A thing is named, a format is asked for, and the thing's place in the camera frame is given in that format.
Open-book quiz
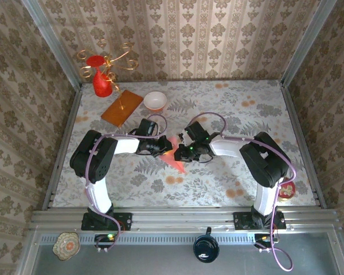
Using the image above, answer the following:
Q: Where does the pink cloth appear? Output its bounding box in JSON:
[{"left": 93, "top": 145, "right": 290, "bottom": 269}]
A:
[{"left": 159, "top": 136, "right": 188, "bottom": 174}]

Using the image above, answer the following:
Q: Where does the floral patterned table cover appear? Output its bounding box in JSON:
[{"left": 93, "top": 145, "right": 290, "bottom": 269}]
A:
[{"left": 52, "top": 79, "right": 316, "bottom": 207}]

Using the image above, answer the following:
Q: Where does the white bowl with orange outside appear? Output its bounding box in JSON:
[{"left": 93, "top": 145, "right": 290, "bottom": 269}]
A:
[{"left": 143, "top": 91, "right": 168, "bottom": 112}]

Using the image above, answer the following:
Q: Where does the brown wooden board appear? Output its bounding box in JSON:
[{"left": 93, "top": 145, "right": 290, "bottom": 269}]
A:
[{"left": 100, "top": 89, "right": 144, "bottom": 128}]

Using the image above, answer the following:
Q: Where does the red wine glass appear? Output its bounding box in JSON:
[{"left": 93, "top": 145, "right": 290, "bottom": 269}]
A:
[{"left": 85, "top": 54, "right": 114, "bottom": 99}]

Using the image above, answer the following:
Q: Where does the dark blue mug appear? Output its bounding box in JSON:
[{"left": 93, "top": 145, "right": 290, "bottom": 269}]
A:
[{"left": 192, "top": 226, "right": 220, "bottom": 264}]

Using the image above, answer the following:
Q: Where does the red round floral dish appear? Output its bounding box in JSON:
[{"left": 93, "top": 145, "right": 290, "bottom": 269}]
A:
[{"left": 277, "top": 176, "right": 296, "bottom": 202}]

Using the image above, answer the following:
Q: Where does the grey metal shelf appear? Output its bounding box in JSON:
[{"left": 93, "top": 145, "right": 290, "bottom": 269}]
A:
[{"left": 15, "top": 229, "right": 344, "bottom": 275}]

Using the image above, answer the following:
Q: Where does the scalloped floral small dish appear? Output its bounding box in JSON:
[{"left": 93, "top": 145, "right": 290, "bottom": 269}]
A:
[{"left": 52, "top": 231, "right": 81, "bottom": 262}]

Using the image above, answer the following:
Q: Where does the aluminium front frame rail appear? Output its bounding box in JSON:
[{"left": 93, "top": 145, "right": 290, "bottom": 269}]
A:
[{"left": 28, "top": 208, "right": 344, "bottom": 231}]

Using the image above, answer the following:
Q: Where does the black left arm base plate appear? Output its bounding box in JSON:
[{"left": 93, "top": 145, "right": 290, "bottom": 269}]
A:
[{"left": 80, "top": 211, "right": 133, "bottom": 231}]

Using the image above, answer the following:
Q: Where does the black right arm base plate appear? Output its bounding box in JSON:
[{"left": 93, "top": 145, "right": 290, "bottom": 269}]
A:
[{"left": 233, "top": 211, "right": 287, "bottom": 231}]

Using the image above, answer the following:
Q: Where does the aluminium side rail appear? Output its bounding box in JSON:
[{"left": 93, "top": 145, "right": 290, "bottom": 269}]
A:
[
  {"left": 280, "top": 82, "right": 327, "bottom": 209},
  {"left": 42, "top": 85, "right": 84, "bottom": 211}
]

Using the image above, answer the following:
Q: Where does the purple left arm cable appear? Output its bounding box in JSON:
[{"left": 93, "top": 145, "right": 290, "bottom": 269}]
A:
[{"left": 84, "top": 113, "right": 169, "bottom": 253}]

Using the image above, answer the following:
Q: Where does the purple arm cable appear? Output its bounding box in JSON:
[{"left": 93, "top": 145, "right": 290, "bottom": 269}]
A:
[
  {"left": 193, "top": 112, "right": 298, "bottom": 272},
  {"left": 84, "top": 113, "right": 169, "bottom": 253}
]

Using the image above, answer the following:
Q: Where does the slotted grey cable duct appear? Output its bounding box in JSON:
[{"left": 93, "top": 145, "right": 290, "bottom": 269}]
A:
[{"left": 40, "top": 232, "right": 259, "bottom": 244}]

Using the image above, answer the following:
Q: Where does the gold curled wire holder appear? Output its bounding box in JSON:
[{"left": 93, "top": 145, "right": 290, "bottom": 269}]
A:
[{"left": 76, "top": 38, "right": 140, "bottom": 111}]

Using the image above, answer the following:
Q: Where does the aluminium frame post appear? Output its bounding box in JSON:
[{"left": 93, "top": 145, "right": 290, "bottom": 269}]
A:
[
  {"left": 20, "top": 0, "right": 83, "bottom": 91},
  {"left": 280, "top": 0, "right": 338, "bottom": 88}
]

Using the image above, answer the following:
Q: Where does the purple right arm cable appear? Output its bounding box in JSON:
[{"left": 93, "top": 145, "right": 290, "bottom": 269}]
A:
[{"left": 193, "top": 112, "right": 298, "bottom": 272}]

